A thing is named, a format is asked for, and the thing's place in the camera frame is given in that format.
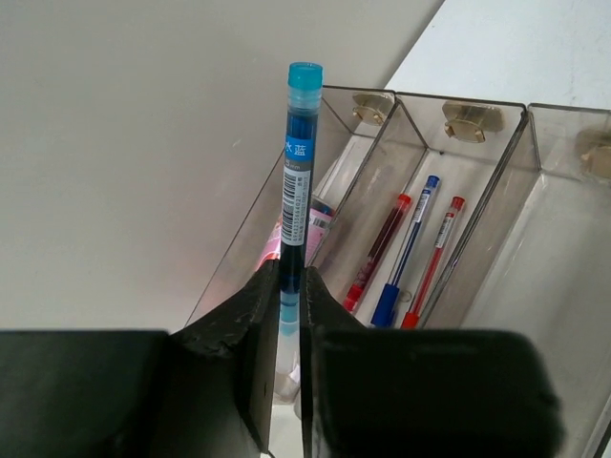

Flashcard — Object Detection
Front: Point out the tiered clear acrylic organizer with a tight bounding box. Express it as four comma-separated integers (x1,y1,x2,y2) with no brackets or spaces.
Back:
187,86,610,457

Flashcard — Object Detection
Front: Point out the blue gel pen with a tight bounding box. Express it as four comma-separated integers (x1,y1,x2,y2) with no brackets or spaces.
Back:
369,175,441,328
279,62,324,337

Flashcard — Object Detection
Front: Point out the pink crayon tube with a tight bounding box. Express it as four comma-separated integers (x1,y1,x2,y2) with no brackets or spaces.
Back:
260,199,333,268

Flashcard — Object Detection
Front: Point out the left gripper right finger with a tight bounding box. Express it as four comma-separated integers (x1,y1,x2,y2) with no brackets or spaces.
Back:
300,267,565,457

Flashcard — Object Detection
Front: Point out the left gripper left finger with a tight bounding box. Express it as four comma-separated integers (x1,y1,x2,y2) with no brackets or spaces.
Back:
1,261,279,457

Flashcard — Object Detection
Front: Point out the red gel pen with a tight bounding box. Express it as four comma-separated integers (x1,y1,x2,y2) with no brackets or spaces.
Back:
400,196,466,329
343,194,411,313

